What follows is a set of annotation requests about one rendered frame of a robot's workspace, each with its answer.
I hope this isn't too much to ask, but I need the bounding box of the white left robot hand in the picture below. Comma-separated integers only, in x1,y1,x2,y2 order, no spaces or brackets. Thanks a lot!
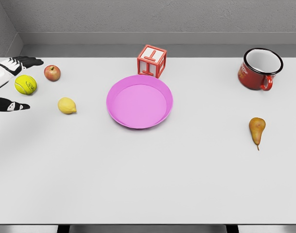
0,56,44,113

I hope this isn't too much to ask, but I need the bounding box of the yellow lemon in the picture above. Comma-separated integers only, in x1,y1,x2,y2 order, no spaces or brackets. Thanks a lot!
57,97,77,115

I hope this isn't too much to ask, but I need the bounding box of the pink round plate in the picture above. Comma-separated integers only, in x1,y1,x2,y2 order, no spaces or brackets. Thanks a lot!
106,74,174,130

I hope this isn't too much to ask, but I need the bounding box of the yellow-green tennis ball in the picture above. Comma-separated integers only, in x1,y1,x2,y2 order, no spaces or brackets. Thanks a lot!
14,74,38,96

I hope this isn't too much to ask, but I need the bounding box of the red apple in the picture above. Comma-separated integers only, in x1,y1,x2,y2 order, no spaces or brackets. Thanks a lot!
43,65,61,82

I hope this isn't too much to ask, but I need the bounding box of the red letter block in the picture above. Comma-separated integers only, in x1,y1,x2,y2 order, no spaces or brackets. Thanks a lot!
137,44,167,79

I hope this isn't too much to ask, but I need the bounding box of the red enamel mug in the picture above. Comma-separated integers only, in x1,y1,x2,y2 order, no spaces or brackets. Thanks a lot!
237,48,284,92

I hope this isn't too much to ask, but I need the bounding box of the brown pear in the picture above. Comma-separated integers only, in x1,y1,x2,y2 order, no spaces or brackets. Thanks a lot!
248,117,266,151

